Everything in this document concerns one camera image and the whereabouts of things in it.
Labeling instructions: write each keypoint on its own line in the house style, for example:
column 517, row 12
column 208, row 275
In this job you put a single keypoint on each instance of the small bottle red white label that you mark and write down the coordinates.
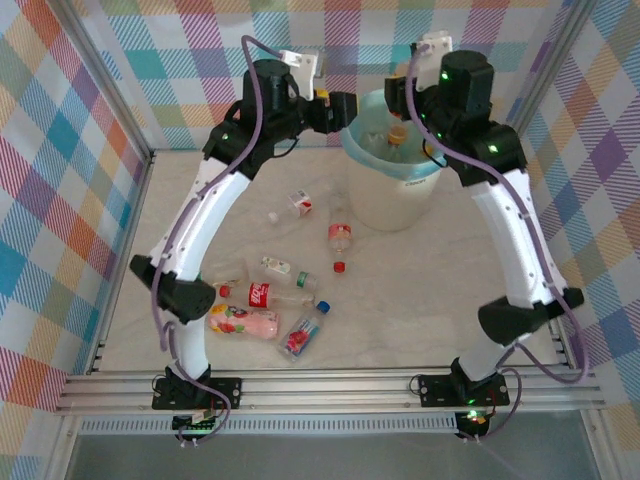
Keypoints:
column 301, row 201

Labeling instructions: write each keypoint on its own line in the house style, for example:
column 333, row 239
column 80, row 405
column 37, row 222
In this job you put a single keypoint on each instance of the small circuit board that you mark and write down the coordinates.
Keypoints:
column 472, row 417
column 200, row 427

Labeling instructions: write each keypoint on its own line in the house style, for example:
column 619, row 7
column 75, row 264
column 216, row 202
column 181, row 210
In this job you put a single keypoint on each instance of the clear bottle green cap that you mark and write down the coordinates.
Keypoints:
column 230, row 275

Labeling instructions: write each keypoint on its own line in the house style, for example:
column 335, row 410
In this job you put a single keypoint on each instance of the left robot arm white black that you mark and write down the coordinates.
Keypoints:
column 200, row 225

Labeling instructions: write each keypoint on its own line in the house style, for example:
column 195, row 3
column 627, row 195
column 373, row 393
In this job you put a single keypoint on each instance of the blue cap bottle pink label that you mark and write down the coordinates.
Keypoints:
column 300, row 335

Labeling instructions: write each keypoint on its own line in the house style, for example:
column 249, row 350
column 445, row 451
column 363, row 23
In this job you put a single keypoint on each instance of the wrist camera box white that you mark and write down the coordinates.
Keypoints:
column 435, row 50
column 302, row 65

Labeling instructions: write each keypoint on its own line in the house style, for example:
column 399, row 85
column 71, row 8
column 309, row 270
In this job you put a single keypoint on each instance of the clear bottle pink red label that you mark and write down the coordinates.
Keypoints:
column 340, row 234

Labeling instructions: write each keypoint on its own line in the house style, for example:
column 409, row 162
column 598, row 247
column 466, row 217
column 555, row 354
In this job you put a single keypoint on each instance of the aluminium side rail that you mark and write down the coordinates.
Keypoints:
column 136, row 210
column 560, row 345

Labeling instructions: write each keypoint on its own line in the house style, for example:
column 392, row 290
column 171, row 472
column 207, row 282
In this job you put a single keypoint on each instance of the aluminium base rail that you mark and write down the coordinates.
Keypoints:
column 325, row 390

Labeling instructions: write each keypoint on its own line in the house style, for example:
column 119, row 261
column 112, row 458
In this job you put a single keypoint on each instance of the pink drink bottle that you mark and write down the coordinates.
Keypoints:
column 245, row 322

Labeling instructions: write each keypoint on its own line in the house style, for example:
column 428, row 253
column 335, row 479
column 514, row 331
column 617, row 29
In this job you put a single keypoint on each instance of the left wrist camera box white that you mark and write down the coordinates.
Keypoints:
column 302, row 65

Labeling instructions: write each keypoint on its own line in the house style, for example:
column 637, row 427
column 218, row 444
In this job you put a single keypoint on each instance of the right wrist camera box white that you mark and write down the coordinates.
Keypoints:
column 435, row 50

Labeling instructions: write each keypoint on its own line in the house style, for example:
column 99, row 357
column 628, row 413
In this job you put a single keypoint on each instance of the orange juice bottle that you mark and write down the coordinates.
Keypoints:
column 397, row 134

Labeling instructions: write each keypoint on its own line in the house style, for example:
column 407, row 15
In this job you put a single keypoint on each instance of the clear bottle white green label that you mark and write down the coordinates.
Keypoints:
column 276, row 266

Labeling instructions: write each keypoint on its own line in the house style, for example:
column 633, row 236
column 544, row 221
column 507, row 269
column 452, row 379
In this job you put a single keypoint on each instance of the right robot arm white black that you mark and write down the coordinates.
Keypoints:
column 510, row 240

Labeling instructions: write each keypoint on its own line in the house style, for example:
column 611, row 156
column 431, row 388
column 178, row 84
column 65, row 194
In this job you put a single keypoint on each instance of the aluminium frame post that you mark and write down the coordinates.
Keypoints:
column 545, row 75
column 107, row 85

